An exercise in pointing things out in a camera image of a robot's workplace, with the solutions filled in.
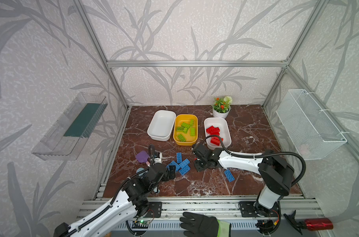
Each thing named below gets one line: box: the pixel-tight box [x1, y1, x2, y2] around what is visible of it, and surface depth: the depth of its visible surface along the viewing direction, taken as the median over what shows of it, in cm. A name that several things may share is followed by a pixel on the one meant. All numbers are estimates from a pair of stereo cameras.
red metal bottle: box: [304, 217, 334, 231], surface depth 68 cm
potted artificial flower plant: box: [212, 95, 233, 119], surface depth 104 cm
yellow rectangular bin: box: [173, 113, 199, 147], surface depth 106 cm
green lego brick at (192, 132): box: [189, 127, 196, 137], surface depth 105 cm
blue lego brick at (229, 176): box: [223, 169, 236, 183], surface depth 85 cm
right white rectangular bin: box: [204, 117, 232, 150], surface depth 107 cm
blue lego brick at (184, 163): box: [179, 158, 191, 168], surface depth 91 cm
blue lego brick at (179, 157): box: [176, 152, 182, 164], surface depth 93 cm
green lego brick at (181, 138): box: [177, 133, 187, 143], surface depth 101 cm
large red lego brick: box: [206, 125, 221, 136], surface depth 104 cm
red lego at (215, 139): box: [210, 133, 224, 147], surface depth 102 cm
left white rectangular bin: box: [146, 109, 177, 142], surface depth 110 cm
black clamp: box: [283, 209, 307, 236], surface depth 69 cm
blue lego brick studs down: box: [179, 164, 191, 176], surface depth 88 cm
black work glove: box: [179, 211, 232, 237], surface depth 70 cm
